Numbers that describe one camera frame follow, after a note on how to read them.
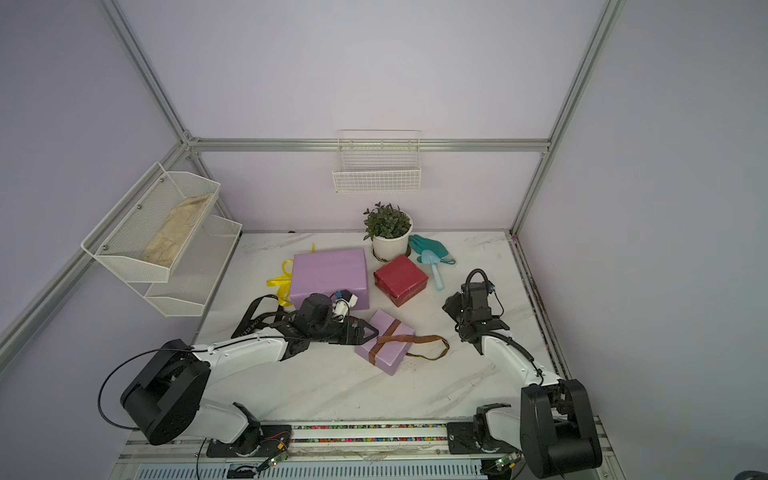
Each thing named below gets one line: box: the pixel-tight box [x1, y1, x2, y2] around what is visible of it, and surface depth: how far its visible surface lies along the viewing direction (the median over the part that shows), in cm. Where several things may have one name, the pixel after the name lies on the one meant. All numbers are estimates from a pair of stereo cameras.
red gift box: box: [373, 254, 429, 307], surface depth 101 cm
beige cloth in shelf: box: [141, 193, 214, 267], surface depth 81 cm
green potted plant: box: [363, 201, 412, 241], surface depth 103 cm
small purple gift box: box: [355, 310, 415, 376], surface depth 84 cm
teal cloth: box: [408, 234, 456, 265], surface depth 117 cm
